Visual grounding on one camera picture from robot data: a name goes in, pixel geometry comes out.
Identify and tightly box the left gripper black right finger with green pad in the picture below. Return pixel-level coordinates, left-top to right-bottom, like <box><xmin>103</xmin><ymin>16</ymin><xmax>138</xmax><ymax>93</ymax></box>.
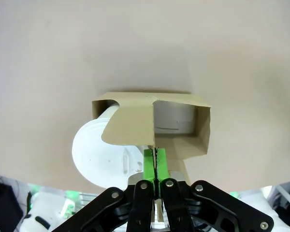
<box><xmin>156</xmin><ymin>148</ymin><xmax>274</xmax><ymax>232</ymax></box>

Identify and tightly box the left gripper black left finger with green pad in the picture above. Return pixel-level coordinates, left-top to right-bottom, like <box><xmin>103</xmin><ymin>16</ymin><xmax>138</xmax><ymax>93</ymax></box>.
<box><xmin>52</xmin><ymin>149</ymin><xmax>158</xmax><ymax>232</ymax></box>

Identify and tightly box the cardboard box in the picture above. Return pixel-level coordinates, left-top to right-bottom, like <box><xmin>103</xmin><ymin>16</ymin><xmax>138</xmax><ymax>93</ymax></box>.
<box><xmin>91</xmin><ymin>91</ymin><xmax>211</xmax><ymax>185</ymax></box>

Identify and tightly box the white plastic cup lid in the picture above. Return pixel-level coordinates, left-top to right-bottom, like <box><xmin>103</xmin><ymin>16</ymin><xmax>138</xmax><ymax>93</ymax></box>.
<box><xmin>72</xmin><ymin>117</ymin><xmax>146</xmax><ymax>189</ymax></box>

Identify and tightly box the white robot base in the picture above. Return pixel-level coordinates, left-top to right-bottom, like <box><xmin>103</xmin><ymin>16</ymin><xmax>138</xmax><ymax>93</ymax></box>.
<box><xmin>19</xmin><ymin>185</ymin><xmax>100</xmax><ymax>232</ymax></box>

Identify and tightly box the black equipment box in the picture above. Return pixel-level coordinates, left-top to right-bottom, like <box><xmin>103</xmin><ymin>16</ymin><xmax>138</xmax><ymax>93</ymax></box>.
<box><xmin>0</xmin><ymin>177</ymin><xmax>24</xmax><ymax>232</ymax></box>

